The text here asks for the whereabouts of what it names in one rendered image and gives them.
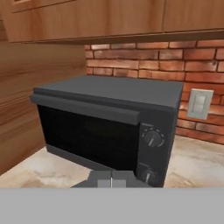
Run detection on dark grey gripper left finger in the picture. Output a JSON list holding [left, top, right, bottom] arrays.
[[70, 170, 112, 189]]

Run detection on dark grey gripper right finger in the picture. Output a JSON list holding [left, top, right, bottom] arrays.
[[110, 170, 152, 189]]

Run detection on black glass toaster oven door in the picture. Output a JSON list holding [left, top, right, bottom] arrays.
[[36, 103, 141, 173]]

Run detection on dark grey temperature knob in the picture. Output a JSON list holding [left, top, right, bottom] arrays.
[[143, 129, 162, 148]]

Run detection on dark grey toaster oven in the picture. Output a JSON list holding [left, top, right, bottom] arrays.
[[30, 74, 185, 188]]

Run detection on dark grey timer knob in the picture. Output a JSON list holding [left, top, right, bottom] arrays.
[[140, 168, 159, 186]]

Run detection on wooden side panel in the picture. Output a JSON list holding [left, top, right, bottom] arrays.
[[0, 40, 88, 177]]

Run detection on dark grey oven door handle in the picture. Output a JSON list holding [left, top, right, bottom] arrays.
[[29, 94, 142, 126]]

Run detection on white wall socket plate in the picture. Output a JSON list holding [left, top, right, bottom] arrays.
[[186, 87, 214, 121]]

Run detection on wooden wall cupboard door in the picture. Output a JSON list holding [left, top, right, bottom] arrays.
[[0, 0, 166, 44], [162, 0, 224, 33]]

